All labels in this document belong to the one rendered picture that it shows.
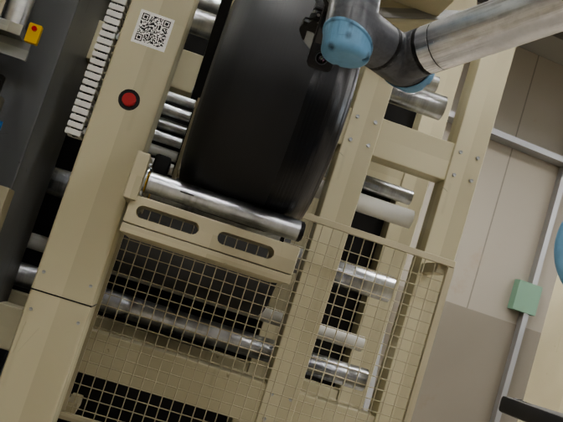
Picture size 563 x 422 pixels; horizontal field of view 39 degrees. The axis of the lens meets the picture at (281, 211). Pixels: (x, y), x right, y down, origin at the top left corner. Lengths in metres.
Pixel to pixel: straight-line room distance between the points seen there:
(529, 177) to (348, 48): 7.94
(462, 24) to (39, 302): 1.02
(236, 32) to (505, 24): 0.62
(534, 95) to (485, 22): 8.01
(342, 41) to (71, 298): 0.85
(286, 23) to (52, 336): 0.80
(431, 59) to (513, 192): 7.73
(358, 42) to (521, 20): 0.22
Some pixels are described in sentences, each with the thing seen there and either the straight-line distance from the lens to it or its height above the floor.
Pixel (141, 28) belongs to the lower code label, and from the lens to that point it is 1.80.
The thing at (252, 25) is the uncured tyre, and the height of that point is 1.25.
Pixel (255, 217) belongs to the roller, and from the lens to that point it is 1.66.
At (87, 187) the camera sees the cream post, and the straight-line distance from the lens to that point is 1.74.
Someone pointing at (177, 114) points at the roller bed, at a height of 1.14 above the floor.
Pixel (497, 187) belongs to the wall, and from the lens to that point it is 8.85.
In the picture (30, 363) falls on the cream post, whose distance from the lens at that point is 1.75.
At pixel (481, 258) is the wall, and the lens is 8.74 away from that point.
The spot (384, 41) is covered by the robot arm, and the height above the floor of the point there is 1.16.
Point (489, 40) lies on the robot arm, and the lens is 1.21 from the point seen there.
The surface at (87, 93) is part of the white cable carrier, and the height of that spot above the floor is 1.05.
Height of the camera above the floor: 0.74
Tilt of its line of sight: 6 degrees up
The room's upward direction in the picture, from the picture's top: 18 degrees clockwise
